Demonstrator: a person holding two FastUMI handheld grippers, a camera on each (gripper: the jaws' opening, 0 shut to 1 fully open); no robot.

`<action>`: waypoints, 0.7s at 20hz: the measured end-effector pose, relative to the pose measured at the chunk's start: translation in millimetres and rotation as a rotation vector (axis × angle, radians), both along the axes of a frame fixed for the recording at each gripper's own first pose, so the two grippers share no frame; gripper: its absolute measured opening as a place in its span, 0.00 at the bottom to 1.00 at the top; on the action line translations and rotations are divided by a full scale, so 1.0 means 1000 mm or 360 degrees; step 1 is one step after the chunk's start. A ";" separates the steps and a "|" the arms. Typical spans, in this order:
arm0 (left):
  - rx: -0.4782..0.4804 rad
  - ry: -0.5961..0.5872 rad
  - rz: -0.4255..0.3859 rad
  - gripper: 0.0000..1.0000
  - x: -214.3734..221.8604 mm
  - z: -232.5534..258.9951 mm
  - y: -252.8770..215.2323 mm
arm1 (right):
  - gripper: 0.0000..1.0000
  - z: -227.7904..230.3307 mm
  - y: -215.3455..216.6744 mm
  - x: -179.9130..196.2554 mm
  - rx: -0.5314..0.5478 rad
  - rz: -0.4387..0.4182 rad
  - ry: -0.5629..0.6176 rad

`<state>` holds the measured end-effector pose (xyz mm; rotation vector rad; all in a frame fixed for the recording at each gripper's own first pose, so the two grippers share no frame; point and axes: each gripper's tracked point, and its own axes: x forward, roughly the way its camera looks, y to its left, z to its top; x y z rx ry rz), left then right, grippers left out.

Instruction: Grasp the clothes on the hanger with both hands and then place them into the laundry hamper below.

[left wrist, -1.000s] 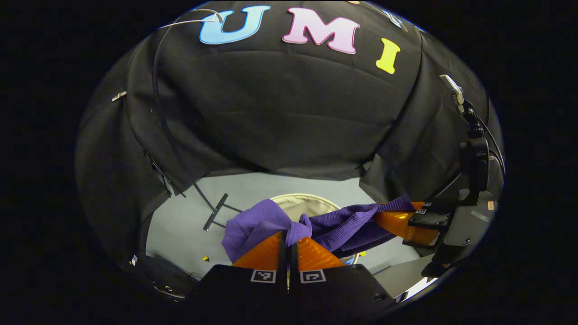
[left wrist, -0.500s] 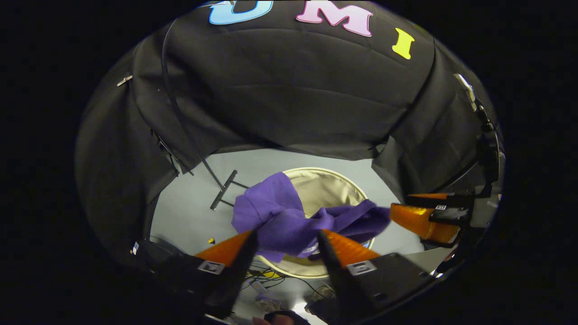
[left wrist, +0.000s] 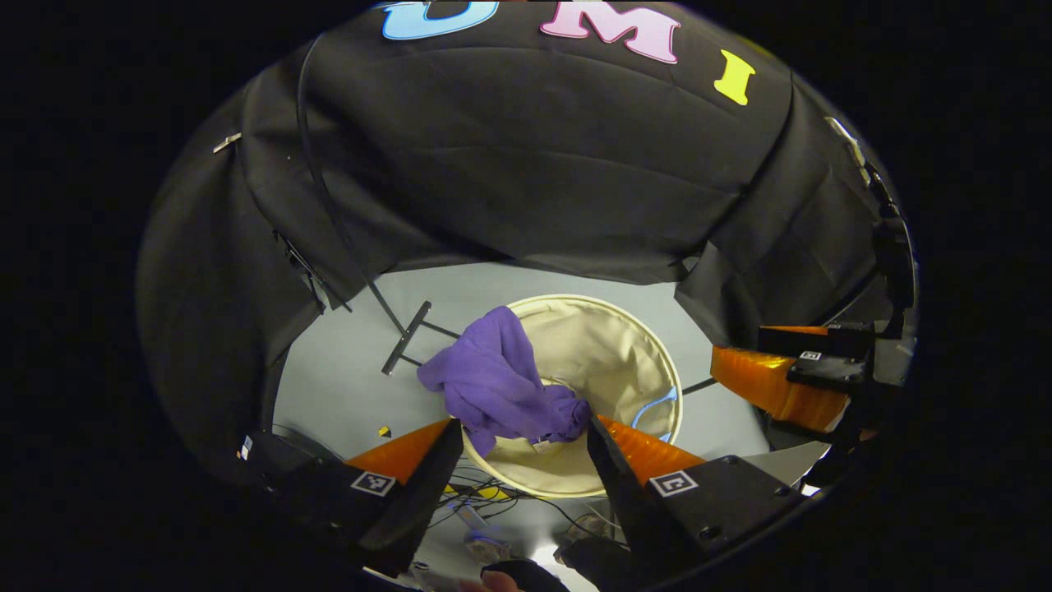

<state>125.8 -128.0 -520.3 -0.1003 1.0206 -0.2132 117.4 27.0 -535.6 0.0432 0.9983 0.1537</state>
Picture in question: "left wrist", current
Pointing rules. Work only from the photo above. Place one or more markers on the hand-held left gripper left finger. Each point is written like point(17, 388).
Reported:
point(423, 501)

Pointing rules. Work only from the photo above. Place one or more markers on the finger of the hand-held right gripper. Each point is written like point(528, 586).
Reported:
point(830, 374)
point(814, 339)

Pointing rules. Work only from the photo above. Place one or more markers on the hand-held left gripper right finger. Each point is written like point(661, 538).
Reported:
point(625, 501)

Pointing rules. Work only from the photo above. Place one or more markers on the purple ribbed shirt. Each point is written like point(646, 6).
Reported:
point(493, 378)

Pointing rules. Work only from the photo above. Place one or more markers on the cream round laundry hamper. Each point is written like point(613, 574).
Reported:
point(600, 353)

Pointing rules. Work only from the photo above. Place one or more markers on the black clothes rack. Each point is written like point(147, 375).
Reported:
point(407, 337)

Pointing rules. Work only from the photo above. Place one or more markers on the person's dark shoe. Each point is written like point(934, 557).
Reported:
point(592, 563)

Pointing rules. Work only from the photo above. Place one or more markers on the black backdrop cloth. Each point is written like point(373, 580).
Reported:
point(534, 164)

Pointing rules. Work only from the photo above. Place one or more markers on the white clip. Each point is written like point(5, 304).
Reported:
point(227, 142)

